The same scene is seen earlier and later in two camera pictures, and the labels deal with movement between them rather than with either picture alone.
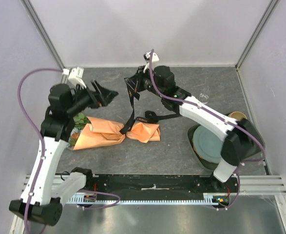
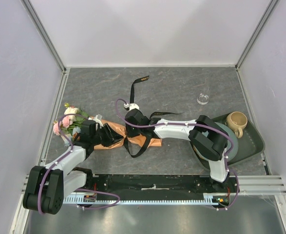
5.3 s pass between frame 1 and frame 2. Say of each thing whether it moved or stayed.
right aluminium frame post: stayed
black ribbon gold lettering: moved
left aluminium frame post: stayed
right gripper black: moved
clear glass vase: stayed
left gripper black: moved
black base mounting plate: stayed
